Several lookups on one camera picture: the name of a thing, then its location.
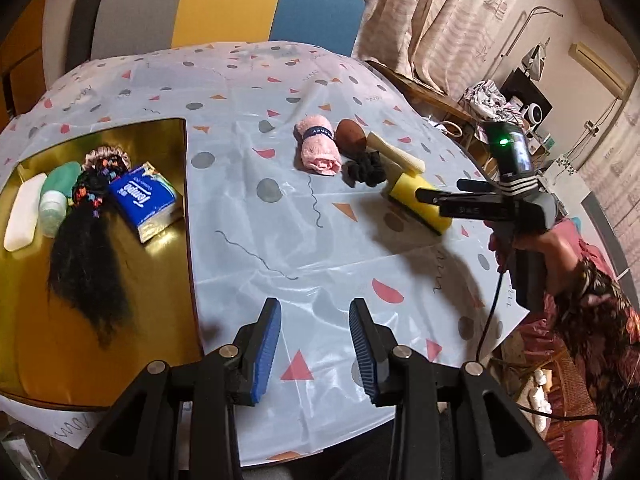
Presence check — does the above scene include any pink towel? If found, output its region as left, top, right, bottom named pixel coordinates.
left=295, top=115, right=342, bottom=177

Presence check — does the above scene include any black hair wig piece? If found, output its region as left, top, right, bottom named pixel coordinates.
left=46, top=156, right=132, bottom=348

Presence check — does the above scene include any patterned scrunchie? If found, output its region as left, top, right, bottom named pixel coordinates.
left=82, top=144, right=131, bottom=170

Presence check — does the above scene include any black scrunchie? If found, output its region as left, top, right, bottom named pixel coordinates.
left=345, top=152, right=387, bottom=188

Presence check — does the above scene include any wooden side table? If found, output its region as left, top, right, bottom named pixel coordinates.
left=368, top=60, right=476, bottom=127

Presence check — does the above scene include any patterned plastic tablecloth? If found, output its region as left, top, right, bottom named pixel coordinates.
left=1, top=41, right=524, bottom=466

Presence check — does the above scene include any person's right forearm sleeve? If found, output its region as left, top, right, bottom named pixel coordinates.
left=554, top=258, right=639, bottom=450

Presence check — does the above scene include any yellow green sponge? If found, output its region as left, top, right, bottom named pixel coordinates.
left=388, top=172, right=452, bottom=234

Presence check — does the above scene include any grey yellow blue chair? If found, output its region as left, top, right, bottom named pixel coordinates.
left=90, top=0, right=364, bottom=58

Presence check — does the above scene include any person's right hand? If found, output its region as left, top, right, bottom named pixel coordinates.
left=488, top=230, right=580, bottom=296

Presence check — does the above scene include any brown makeup sponge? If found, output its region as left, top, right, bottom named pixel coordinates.
left=335, top=119, right=367, bottom=157

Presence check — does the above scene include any green capped small bottle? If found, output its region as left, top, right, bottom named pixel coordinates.
left=38, top=160, right=82, bottom=238

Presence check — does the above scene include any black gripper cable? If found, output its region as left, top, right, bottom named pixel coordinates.
left=473, top=249, right=609, bottom=424

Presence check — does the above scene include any pile of clothes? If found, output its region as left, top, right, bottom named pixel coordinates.
left=460, top=79, right=524, bottom=126

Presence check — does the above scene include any white sponge block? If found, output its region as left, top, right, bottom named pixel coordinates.
left=3, top=172, right=47, bottom=252

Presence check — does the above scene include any pink patterned curtain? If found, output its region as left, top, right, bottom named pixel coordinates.
left=354, top=0, right=518, bottom=100

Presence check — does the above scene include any gold metal tin tray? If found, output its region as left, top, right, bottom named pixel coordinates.
left=0, top=117, right=204, bottom=411

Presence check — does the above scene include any wooden cabinet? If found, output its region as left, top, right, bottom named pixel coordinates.
left=0, top=0, right=47, bottom=128

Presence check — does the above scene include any pink cushion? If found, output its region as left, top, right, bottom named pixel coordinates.
left=518, top=220, right=639, bottom=479

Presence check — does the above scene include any blue tempo tissue pack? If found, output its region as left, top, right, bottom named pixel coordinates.
left=108, top=162, right=183, bottom=244

